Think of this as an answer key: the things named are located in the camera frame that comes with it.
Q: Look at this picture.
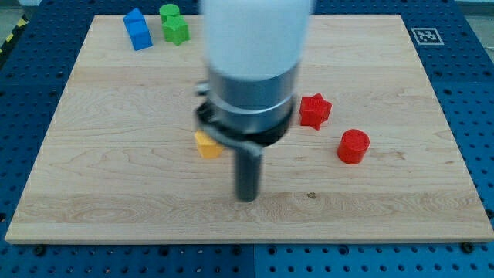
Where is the light wooden board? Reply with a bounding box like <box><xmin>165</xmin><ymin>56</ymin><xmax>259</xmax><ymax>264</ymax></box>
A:
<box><xmin>5</xmin><ymin>15</ymin><xmax>493</xmax><ymax>245</ymax></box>

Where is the blue triangle block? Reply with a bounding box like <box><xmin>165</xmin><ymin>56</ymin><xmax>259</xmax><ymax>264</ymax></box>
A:
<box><xmin>123</xmin><ymin>8</ymin><xmax>145</xmax><ymax>25</ymax></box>

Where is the red cylinder block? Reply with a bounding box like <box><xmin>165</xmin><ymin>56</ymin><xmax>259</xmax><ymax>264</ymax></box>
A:
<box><xmin>337</xmin><ymin>129</ymin><xmax>371</xmax><ymax>164</ymax></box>

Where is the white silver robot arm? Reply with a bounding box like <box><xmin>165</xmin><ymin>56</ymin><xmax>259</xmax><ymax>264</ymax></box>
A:
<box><xmin>196</xmin><ymin>0</ymin><xmax>314</xmax><ymax>202</ymax></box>

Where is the white fiducial marker tag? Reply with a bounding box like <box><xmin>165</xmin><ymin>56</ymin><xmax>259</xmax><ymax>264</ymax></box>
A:
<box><xmin>411</xmin><ymin>27</ymin><xmax>444</xmax><ymax>46</ymax></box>

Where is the red star block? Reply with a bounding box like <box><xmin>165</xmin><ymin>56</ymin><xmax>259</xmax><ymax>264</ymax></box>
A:
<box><xmin>299</xmin><ymin>93</ymin><xmax>333</xmax><ymax>131</ymax></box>

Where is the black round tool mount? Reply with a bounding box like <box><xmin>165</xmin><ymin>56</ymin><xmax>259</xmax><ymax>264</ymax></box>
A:
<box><xmin>195</xmin><ymin>97</ymin><xmax>294</xmax><ymax>147</ymax></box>

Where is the yellow heart block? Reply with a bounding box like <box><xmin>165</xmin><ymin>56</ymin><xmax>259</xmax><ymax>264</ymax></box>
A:
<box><xmin>194</xmin><ymin>130</ymin><xmax>224</xmax><ymax>159</ymax></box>

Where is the blue cube block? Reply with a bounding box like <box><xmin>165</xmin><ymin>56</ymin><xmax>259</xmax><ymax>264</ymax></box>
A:
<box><xmin>128</xmin><ymin>21</ymin><xmax>153</xmax><ymax>51</ymax></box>

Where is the green star block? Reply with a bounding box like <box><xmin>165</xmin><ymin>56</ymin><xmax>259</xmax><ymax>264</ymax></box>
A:
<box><xmin>162</xmin><ymin>15</ymin><xmax>190</xmax><ymax>46</ymax></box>

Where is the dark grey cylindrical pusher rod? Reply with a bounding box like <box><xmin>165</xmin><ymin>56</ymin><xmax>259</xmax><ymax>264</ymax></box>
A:
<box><xmin>235</xmin><ymin>144</ymin><xmax>263</xmax><ymax>202</ymax></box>

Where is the green cylinder block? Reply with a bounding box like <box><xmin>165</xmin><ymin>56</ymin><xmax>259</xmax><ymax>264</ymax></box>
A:
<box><xmin>158</xmin><ymin>4</ymin><xmax>181</xmax><ymax>23</ymax></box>

